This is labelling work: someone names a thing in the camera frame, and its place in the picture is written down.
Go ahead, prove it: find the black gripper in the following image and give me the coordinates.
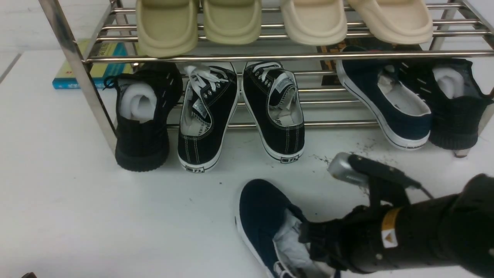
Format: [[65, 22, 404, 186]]
[[299, 205, 390, 274]]

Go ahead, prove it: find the navy canvas shoe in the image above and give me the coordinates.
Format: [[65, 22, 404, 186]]
[[235, 178, 341, 278], [335, 59, 432, 150]]

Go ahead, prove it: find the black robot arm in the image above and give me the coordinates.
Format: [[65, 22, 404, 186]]
[[299, 174, 493, 278]]

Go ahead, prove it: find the stainless steel shoe rack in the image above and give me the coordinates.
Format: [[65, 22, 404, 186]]
[[39, 0, 493, 150]]

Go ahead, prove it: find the black canvas laced sneaker right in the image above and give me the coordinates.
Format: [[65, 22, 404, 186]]
[[241, 61, 305, 164]]

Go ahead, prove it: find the black canvas laced sneaker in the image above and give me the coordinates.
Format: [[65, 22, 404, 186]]
[[178, 62, 240, 173], [241, 61, 305, 164]]

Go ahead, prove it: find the black knit sneaker right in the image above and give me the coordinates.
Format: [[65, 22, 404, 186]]
[[398, 58, 493, 150]]

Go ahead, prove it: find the black knit sneaker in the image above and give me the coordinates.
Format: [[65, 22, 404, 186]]
[[398, 58, 493, 150], [104, 62, 183, 172]]

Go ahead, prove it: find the dark book orange text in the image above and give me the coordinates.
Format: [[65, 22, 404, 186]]
[[316, 37, 423, 86]]

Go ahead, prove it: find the black canvas laced sneaker left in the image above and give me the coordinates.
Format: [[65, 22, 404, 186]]
[[178, 62, 240, 173]]

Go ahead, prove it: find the cream slipper right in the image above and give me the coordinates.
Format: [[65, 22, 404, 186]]
[[347, 0, 434, 45]]

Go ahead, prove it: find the cream slipper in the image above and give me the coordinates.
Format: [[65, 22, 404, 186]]
[[279, 0, 347, 46], [347, 0, 434, 45]]

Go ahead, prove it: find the cream slipper left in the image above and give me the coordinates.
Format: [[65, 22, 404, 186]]
[[279, 0, 347, 46]]

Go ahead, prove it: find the olive green slipper right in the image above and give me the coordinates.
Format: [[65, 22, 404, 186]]
[[201, 0, 262, 45]]

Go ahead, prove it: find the olive green slipper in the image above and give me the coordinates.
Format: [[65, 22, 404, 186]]
[[135, 0, 200, 58], [201, 0, 262, 45]]

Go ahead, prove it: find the black knit sneaker left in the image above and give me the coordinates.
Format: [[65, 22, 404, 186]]
[[104, 62, 183, 172]]

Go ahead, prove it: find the olive green slipper left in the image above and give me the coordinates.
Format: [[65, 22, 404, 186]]
[[135, 0, 200, 58]]

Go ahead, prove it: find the blue and yellow book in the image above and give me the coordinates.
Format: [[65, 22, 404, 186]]
[[52, 42, 134, 90]]

